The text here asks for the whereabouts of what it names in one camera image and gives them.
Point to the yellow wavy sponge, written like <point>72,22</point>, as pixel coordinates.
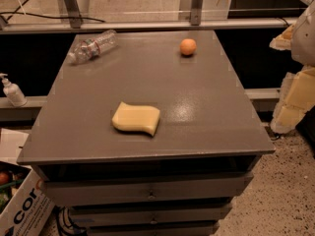
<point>136,118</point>

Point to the clear plastic water bottle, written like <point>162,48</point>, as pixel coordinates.
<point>93,47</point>

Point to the grey drawer cabinet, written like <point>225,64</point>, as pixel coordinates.
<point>144,141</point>

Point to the orange fruit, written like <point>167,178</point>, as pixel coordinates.
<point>188,46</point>

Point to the white cardboard box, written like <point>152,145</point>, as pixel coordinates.
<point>24,207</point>

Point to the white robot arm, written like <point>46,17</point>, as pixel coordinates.
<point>303,38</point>

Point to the metal frame rail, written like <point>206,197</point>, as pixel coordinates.
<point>229,24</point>

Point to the white pump dispenser bottle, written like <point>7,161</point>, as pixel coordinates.
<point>13,92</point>

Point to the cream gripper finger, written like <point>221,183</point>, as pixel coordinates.
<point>283,40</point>
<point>297,97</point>

